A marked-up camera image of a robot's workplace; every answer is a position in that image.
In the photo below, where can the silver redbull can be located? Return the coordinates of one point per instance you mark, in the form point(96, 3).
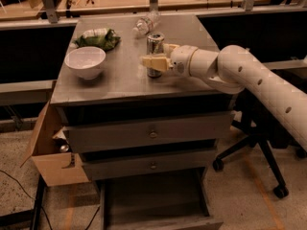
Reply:
point(154, 46)

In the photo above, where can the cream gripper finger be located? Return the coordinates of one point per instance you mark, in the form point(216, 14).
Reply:
point(161, 64)
point(169, 48)

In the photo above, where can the can inside cardboard box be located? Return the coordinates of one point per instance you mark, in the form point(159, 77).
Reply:
point(64, 148)

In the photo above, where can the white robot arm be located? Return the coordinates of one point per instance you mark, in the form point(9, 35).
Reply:
point(233, 70)

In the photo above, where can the clear plastic water bottle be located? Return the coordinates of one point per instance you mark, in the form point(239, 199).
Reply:
point(146, 24)

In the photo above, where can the black office chair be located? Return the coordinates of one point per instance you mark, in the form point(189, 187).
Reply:
point(262, 129)

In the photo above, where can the cardboard box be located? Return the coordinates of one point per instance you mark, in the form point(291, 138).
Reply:
point(55, 167)

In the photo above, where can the grey drawer cabinet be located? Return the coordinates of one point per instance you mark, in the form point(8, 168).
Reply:
point(145, 144)

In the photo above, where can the green chip bag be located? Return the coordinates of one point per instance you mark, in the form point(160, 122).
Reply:
point(103, 38)

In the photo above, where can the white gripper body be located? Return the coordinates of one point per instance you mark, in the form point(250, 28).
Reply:
point(179, 60)

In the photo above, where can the white bowl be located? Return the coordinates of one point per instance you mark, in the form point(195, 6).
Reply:
point(86, 63)

